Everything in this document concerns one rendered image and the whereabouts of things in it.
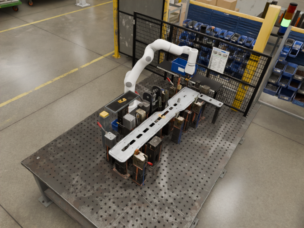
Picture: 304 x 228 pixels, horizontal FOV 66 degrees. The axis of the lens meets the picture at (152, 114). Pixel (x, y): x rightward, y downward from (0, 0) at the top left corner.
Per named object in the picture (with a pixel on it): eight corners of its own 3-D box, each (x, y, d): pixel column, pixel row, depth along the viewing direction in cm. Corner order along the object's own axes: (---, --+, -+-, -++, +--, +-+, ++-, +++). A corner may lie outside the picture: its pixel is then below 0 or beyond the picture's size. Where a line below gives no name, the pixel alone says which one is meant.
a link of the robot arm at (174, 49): (167, 45, 249) (193, 56, 255) (167, 52, 237) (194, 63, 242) (170, 38, 243) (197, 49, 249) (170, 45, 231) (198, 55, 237)
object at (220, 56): (223, 74, 292) (230, 51, 272) (206, 68, 302) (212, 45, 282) (223, 74, 294) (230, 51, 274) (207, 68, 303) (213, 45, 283)
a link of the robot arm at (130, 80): (132, 83, 276) (130, 91, 264) (123, 77, 272) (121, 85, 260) (156, 51, 247) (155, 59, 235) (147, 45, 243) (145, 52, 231)
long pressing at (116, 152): (125, 165, 197) (125, 164, 196) (105, 152, 206) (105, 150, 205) (201, 93, 285) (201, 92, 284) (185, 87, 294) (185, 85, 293)
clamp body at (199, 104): (195, 130, 278) (201, 107, 255) (186, 125, 283) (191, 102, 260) (198, 126, 284) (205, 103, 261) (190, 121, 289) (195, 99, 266)
